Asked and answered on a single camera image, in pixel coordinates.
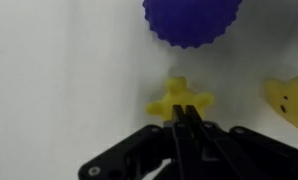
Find purple ridged round disc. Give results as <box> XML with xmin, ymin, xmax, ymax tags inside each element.
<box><xmin>141</xmin><ymin>0</ymin><xmax>244</xmax><ymax>50</ymax></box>

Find yellow animal toy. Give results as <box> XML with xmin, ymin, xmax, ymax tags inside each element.
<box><xmin>263</xmin><ymin>74</ymin><xmax>298</xmax><ymax>133</ymax></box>

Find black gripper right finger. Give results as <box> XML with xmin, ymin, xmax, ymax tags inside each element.
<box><xmin>184</xmin><ymin>104</ymin><xmax>298</xmax><ymax>180</ymax></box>

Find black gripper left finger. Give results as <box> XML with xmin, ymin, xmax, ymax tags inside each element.
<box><xmin>77</xmin><ymin>104</ymin><xmax>187</xmax><ymax>180</ymax></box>

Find yellow spiked toy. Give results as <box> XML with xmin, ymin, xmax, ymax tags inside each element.
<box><xmin>145</xmin><ymin>76</ymin><xmax>216</xmax><ymax>123</ymax></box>

